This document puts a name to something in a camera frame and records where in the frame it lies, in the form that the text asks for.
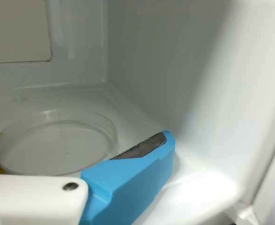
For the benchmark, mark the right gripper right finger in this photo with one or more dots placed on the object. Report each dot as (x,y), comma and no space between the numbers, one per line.
(132,178)

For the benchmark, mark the white incubator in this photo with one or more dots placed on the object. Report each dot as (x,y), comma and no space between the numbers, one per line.
(151,58)

